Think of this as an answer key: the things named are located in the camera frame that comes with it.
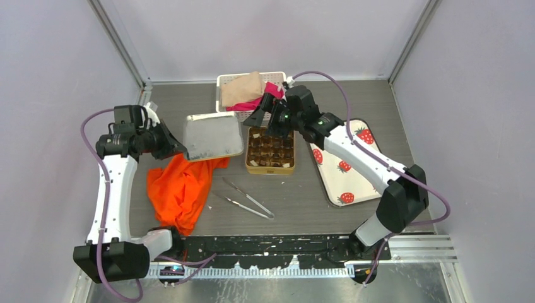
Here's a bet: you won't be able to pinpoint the silver box lid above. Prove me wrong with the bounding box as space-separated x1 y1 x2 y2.
183 112 244 162

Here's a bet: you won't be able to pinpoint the pink cloth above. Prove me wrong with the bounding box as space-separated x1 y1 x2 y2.
233 82 285 111

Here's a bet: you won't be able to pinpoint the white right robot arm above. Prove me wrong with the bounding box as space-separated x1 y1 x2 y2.
244 85 428 259

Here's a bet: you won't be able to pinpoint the metal tongs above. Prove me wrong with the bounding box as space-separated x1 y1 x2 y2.
211 176 276 221

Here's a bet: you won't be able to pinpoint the beige cloth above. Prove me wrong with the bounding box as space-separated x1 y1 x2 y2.
220 71 266 107

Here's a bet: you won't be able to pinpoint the strawberry pattern tray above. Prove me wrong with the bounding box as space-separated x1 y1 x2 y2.
309 143 380 207

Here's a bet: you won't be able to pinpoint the white slotted cable duct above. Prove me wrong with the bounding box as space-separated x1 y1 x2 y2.
145 262 355 282

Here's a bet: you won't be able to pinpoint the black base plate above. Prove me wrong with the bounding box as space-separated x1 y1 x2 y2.
162 234 391 270

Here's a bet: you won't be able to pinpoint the white plastic basket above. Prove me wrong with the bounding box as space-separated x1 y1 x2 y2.
215 71 286 112

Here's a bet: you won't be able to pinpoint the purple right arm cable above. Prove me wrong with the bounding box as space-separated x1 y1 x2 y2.
284 70 452 285

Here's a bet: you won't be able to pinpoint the orange cloth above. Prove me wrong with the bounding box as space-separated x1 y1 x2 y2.
146 154 230 236

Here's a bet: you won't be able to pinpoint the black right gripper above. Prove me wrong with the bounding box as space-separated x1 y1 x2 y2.
243 93 302 141

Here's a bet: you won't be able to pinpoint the gold chocolate tray box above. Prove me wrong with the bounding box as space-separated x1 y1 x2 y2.
245 127 297 175

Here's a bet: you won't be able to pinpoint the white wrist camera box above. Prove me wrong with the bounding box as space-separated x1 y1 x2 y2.
143 102 160 127

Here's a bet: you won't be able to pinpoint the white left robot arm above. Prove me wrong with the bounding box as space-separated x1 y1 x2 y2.
73 103 185 283

